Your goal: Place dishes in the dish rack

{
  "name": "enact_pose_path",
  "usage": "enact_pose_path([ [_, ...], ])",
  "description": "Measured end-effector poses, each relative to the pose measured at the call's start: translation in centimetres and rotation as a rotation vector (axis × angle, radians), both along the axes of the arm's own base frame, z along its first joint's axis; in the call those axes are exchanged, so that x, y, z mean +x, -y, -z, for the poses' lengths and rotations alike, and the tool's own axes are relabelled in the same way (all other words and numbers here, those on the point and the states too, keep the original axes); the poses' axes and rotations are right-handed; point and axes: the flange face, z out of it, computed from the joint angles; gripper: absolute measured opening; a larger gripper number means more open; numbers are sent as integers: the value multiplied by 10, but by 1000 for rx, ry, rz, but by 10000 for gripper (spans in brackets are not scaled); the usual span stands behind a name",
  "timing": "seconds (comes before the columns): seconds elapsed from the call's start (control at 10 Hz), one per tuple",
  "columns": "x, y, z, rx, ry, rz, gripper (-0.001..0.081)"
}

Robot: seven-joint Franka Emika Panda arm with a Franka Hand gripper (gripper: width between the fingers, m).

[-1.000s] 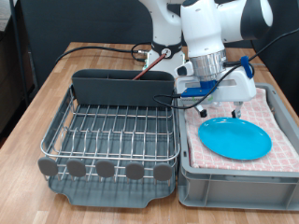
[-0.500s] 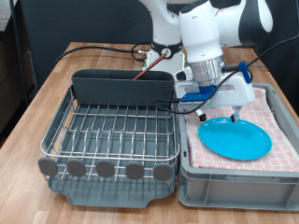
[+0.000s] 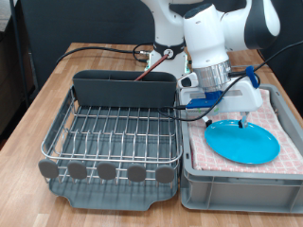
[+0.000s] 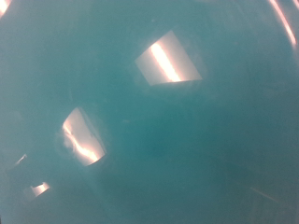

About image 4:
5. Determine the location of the blue plastic plate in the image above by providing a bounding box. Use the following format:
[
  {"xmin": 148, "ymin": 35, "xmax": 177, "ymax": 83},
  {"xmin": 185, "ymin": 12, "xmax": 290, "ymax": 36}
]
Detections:
[{"xmin": 0, "ymin": 0, "xmax": 299, "ymax": 224}]

